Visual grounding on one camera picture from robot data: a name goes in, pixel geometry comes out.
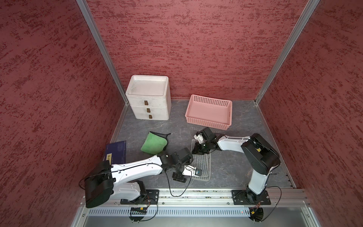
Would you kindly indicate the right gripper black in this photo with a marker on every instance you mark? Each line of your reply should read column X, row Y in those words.
column 197, row 149

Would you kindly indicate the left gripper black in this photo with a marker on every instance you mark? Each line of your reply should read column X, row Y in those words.
column 179, row 177

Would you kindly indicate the grey striped dishcloth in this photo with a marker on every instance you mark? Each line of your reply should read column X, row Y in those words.
column 202, row 162

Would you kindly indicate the green dishcloth black trim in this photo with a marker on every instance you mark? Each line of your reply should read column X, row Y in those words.
column 155, row 143

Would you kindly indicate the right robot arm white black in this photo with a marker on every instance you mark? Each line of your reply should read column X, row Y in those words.
column 261, row 155

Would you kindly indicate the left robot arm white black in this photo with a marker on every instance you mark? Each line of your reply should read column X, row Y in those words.
column 122, row 181

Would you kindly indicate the pink plastic basket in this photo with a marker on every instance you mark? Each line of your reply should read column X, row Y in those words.
column 210, row 112

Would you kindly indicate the dark blue book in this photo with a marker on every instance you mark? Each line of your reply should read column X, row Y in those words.
column 115, row 153

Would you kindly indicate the white three-drawer storage box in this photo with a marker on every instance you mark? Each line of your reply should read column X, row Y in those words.
column 149, row 97

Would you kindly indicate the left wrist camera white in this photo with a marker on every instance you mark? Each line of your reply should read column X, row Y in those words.
column 192, row 171

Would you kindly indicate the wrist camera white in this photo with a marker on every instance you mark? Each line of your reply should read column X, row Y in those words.
column 205, row 135
column 192, row 171

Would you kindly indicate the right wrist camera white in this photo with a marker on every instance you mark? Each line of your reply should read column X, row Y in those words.
column 205, row 135

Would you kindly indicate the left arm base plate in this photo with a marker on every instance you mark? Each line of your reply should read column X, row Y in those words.
column 149, row 198

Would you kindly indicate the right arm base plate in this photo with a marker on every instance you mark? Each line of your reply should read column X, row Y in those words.
column 247, row 197

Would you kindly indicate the aluminium front rail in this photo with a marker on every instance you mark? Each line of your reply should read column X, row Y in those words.
column 219, row 197

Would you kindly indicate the right corner aluminium post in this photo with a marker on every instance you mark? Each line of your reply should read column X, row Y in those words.
column 297, row 30

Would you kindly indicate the corner aluminium post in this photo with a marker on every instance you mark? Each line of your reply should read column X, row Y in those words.
column 86, row 12
column 297, row 30

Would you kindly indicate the left corner aluminium post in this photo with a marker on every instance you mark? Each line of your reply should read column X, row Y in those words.
column 86, row 12

